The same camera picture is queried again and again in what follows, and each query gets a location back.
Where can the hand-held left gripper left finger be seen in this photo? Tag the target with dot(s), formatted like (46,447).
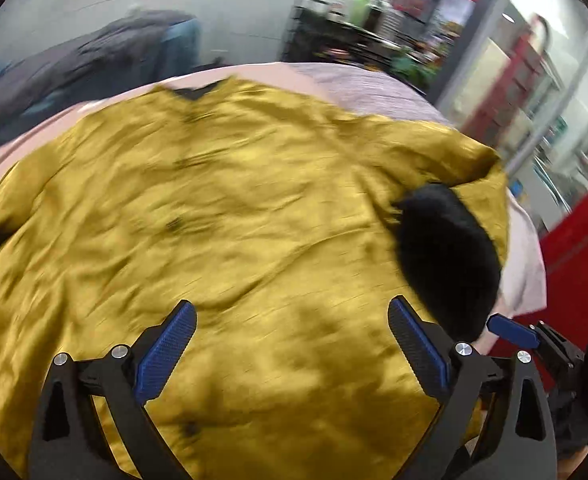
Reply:
(166,355)

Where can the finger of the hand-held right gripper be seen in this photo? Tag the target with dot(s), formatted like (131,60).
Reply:
(511,331)

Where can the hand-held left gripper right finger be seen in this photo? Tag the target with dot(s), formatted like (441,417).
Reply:
(418,352)

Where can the golden satin jacket black lining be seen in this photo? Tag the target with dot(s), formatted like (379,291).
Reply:
(234,220)

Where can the pile of grey clothes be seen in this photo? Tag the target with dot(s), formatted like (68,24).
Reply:
(74,70)

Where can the red carpet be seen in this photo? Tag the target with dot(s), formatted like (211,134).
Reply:
(581,240)

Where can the pink bed sheet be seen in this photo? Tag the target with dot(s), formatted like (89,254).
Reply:
(368,87)

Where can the green potted plant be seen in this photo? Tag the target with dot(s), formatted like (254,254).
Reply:
(413,67)

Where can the black shelf rack with goods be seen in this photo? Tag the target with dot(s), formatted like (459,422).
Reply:
(353,25)

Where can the red door frame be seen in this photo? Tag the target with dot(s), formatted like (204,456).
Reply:
(513,90)

